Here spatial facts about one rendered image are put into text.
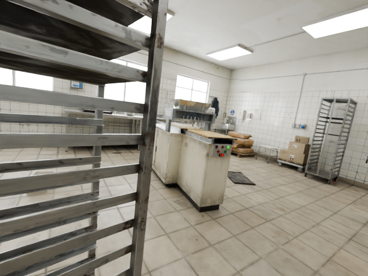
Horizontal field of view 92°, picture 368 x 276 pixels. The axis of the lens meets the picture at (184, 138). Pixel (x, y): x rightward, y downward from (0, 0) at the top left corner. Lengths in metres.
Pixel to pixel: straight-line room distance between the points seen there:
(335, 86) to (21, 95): 5.74
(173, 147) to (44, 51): 2.23
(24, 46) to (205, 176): 1.87
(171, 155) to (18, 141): 2.23
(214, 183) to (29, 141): 1.93
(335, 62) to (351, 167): 2.52
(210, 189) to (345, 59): 4.72
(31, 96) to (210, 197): 2.02
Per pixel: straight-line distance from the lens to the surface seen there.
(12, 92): 0.47
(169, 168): 2.64
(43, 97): 0.47
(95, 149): 0.95
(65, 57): 0.48
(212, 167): 2.10
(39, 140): 0.48
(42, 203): 1.00
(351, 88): 5.70
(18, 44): 0.48
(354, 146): 5.55
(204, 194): 2.18
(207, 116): 2.85
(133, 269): 0.72
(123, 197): 0.58
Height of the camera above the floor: 1.15
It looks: 8 degrees down
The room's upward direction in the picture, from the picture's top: 7 degrees clockwise
